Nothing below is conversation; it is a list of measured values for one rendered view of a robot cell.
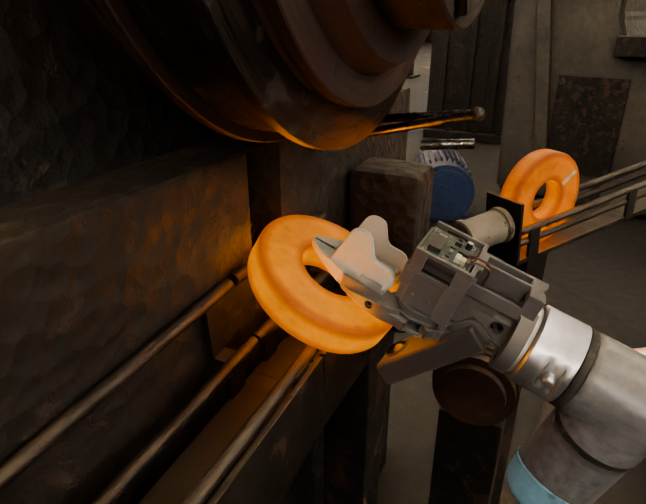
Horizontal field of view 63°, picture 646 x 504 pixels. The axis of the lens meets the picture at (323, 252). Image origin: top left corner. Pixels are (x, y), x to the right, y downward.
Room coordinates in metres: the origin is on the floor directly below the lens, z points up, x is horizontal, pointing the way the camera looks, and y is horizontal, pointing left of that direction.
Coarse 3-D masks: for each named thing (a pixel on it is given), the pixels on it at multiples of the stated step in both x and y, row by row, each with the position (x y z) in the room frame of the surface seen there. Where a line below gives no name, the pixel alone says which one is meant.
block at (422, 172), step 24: (360, 168) 0.68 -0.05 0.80; (384, 168) 0.67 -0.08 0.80; (408, 168) 0.67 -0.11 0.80; (432, 168) 0.70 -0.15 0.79; (360, 192) 0.67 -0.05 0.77; (384, 192) 0.66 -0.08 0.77; (408, 192) 0.64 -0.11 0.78; (360, 216) 0.67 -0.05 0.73; (384, 216) 0.66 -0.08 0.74; (408, 216) 0.64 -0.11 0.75; (408, 240) 0.64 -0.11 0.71
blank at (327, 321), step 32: (288, 224) 0.49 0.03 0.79; (320, 224) 0.52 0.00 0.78; (256, 256) 0.44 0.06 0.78; (288, 256) 0.45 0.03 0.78; (256, 288) 0.42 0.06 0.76; (288, 288) 0.40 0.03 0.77; (320, 288) 0.42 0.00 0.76; (288, 320) 0.39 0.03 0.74; (320, 320) 0.39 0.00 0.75; (352, 320) 0.40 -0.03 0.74; (352, 352) 0.40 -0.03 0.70
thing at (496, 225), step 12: (480, 216) 0.77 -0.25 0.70; (492, 216) 0.77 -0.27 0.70; (504, 216) 0.77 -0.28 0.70; (456, 228) 0.76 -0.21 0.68; (468, 228) 0.74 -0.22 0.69; (480, 228) 0.75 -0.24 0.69; (492, 228) 0.75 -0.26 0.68; (504, 228) 0.76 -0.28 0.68; (480, 240) 0.74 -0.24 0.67; (492, 240) 0.75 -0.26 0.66; (504, 240) 0.77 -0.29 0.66
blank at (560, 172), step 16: (528, 160) 0.82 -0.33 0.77; (544, 160) 0.81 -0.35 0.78; (560, 160) 0.83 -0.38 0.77; (512, 176) 0.81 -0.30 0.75; (528, 176) 0.79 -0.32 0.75; (544, 176) 0.81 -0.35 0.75; (560, 176) 0.83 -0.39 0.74; (576, 176) 0.85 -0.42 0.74; (512, 192) 0.79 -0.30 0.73; (528, 192) 0.80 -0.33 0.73; (560, 192) 0.84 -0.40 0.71; (576, 192) 0.86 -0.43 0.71; (528, 208) 0.80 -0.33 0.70; (544, 208) 0.85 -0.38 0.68; (560, 208) 0.84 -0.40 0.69; (528, 224) 0.80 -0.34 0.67; (544, 240) 0.83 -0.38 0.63
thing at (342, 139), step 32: (128, 0) 0.32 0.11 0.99; (160, 0) 0.31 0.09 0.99; (192, 0) 0.29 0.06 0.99; (224, 0) 0.30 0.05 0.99; (160, 32) 0.33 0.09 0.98; (192, 32) 0.32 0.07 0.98; (224, 32) 0.30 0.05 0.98; (256, 32) 0.33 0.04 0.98; (192, 64) 0.34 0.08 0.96; (224, 64) 0.31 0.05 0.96; (256, 64) 0.32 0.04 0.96; (224, 96) 0.36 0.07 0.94; (256, 96) 0.32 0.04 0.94; (288, 96) 0.36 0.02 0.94; (256, 128) 0.42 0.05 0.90; (288, 128) 0.36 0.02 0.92; (320, 128) 0.40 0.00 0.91; (352, 128) 0.46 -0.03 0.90
